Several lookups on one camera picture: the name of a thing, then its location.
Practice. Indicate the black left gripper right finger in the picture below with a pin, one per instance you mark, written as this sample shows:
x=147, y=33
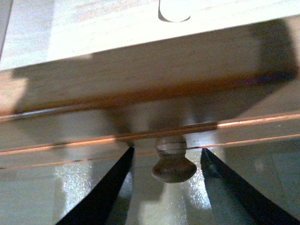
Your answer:
x=234, y=201

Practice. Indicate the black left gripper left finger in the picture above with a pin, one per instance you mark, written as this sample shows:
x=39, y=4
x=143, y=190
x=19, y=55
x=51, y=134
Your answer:
x=97, y=206

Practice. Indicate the drawer wooden knob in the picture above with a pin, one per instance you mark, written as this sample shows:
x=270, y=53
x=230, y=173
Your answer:
x=172, y=166

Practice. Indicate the white medicine bottle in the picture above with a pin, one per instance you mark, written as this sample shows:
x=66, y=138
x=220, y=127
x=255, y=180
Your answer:
x=174, y=11

